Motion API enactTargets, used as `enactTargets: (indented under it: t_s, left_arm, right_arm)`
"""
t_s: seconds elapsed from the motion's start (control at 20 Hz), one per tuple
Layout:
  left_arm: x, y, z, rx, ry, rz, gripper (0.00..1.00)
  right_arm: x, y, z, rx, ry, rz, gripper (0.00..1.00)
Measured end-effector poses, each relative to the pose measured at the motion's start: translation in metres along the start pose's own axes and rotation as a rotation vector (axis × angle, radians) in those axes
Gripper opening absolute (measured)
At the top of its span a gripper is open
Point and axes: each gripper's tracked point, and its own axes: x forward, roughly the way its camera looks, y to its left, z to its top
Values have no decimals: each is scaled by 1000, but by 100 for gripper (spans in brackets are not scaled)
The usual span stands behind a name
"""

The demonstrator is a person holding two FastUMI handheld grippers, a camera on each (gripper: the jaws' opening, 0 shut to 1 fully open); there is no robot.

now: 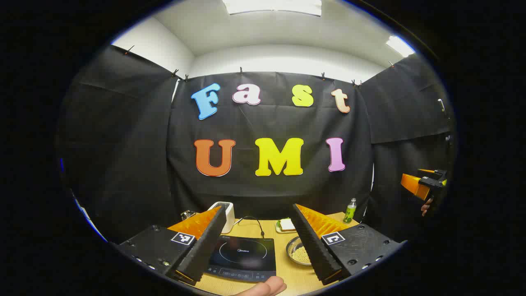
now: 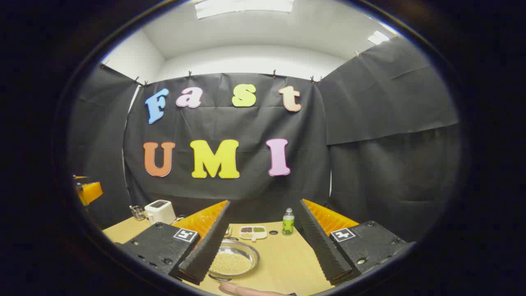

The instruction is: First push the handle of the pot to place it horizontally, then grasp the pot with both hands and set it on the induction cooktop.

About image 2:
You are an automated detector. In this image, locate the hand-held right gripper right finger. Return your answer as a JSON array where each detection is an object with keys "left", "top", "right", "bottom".
[{"left": 298, "top": 199, "right": 409, "bottom": 285}]

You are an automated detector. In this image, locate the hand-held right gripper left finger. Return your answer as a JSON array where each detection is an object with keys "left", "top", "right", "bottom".
[{"left": 119, "top": 200, "right": 231, "bottom": 285}]

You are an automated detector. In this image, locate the steel pot with black handle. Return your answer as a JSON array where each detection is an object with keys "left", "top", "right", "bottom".
[{"left": 208, "top": 240, "right": 260, "bottom": 282}]

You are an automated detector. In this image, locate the pile of soybeans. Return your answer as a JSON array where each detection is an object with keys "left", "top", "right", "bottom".
[{"left": 210, "top": 252, "right": 252, "bottom": 275}]

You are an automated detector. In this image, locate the green drink bottle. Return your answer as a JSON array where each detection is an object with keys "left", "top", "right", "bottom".
[{"left": 282, "top": 208, "right": 295, "bottom": 236}]

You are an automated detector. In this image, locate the white divided bean dish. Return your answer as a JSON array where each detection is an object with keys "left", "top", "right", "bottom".
[{"left": 239, "top": 226, "right": 268, "bottom": 241}]

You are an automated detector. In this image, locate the white toaster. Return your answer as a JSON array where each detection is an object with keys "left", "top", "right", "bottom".
[{"left": 144, "top": 200, "right": 176, "bottom": 225}]

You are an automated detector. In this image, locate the row of black cloth clips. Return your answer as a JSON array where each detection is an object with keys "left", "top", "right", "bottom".
[{"left": 101, "top": 50, "right": 362, "bottom": 88}]

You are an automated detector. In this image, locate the small ceiling light panel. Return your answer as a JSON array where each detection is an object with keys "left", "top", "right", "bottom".
[{"left": 367, "top": 31, "right": 390, "bottom": 45}]

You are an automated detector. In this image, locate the large ceiling light panel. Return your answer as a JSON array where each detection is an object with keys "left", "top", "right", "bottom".
[{"left": 195, "top": 0, "right": 294, "bottom": 19}]

